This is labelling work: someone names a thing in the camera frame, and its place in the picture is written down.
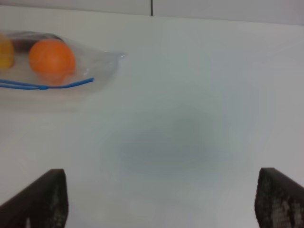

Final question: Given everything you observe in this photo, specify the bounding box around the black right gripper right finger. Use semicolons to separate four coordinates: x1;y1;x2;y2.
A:
254;168;304;228

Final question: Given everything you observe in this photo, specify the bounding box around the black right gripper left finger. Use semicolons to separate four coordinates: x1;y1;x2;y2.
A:
0;169;68;228

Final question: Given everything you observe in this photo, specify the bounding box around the clear plastic zip bag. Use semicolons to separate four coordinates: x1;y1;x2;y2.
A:
0;30;125;113

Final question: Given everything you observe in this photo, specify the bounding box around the orange fruit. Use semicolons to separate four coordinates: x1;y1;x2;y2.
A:
28;39;76;84

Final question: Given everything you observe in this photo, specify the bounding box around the yellow fruit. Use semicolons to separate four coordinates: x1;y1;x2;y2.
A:
0;34;14;69

